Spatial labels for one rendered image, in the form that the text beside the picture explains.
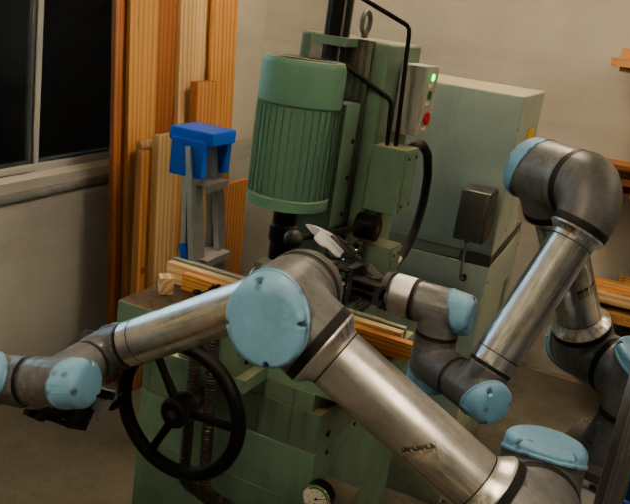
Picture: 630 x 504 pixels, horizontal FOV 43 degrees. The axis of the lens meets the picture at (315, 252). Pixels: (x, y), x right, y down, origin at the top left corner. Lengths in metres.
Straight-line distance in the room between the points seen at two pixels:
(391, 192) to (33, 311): 1.77
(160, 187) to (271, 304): 2.16
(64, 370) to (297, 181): 0.64
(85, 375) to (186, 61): 2.34
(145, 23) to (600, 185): 2.14
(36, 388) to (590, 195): 0.90
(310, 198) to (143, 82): 1.62
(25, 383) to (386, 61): 1.01
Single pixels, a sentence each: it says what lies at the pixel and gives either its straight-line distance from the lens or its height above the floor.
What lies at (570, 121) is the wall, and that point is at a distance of 3.89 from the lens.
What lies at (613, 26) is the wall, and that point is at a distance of 3.88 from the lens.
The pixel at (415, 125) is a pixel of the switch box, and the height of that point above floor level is 1.35.
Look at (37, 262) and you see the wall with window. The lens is 3.11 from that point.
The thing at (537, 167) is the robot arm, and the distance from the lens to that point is 1.42.
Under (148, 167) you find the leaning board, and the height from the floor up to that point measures 0.92.
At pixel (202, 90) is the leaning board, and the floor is 1.18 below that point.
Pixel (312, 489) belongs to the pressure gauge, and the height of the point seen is 0.68.
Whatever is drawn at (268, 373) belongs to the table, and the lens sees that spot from 1.63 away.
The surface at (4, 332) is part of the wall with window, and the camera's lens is 3.09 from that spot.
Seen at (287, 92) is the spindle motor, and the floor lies 1.41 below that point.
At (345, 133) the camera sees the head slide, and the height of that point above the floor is 1.32.
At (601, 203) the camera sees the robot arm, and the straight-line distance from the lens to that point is 1.34.
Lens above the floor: 1.57
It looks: 17 degrees down
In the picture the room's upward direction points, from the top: 8 degrees clockwise
